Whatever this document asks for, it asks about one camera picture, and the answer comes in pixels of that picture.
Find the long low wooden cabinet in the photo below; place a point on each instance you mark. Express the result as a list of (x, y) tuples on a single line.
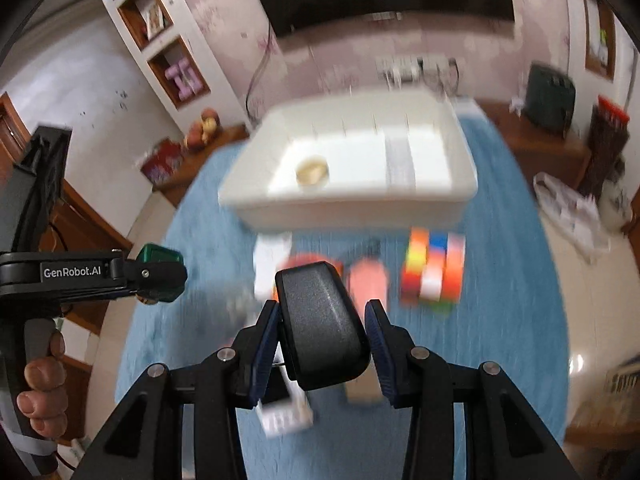
[(530, 145)]

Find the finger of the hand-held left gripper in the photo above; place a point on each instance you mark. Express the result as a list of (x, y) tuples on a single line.
[(155, 280)]

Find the small green box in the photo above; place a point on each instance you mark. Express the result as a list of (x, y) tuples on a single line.
[(160, 254)]

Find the white box with dark panel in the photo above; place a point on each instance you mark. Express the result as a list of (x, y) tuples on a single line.
[(287, 410)]

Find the white plastic bag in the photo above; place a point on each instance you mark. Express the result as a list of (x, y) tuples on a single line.
[(570, 210)]

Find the black rounded case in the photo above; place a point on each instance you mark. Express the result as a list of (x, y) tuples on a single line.
[(320, 325)]

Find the small white figurine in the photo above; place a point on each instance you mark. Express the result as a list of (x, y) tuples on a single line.
[(515, 105)]

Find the fruit basket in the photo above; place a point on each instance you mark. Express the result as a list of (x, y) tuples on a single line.
[(202, 127)]

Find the small round cream object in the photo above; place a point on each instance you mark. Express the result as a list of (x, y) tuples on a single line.
[(312, 170)]

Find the dark woven stand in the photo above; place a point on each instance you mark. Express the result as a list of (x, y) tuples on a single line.
[(605, 155)]

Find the wooden side cabinet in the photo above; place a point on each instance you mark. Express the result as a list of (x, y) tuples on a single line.
[(220, 142)]

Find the white storage bin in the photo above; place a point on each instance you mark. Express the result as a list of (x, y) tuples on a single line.
[(350, 195)]

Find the white wall shelf unit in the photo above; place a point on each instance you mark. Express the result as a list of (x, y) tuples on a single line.
[(600, 30), (135, 42)]

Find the blue table mat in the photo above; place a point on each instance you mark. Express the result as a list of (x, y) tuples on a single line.
[(500, 260)]

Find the pink dumbbell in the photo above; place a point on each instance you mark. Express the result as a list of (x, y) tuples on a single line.
[(175, 80), (192, 76)]

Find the multicoloured puzzle cube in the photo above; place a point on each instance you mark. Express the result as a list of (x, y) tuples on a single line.
[(432, 272)]

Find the pink soft object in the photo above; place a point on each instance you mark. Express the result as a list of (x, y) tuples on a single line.
[(369, 280)]

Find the small white box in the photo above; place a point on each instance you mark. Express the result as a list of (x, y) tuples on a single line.
[(271, 265)]

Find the white wall socket row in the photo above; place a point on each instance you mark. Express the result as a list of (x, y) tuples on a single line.
[(415, 67)]

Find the person's left hand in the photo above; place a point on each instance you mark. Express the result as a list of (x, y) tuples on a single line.
[(45, 380)]

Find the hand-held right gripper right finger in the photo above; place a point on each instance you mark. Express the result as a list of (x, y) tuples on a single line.
[(381, 360)]

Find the red tissue box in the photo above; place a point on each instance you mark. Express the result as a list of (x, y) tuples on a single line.
[(161, 161)]

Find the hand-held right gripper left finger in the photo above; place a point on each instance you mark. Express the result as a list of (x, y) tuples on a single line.
[(265, 355)]

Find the beige wooden block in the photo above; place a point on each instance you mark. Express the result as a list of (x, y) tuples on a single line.
[(362, 391)]

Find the dark green air fryer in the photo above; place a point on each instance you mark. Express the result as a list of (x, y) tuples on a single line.
[(550, 96)]

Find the picture book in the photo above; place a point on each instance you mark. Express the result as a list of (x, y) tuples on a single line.
[(151, 19)]

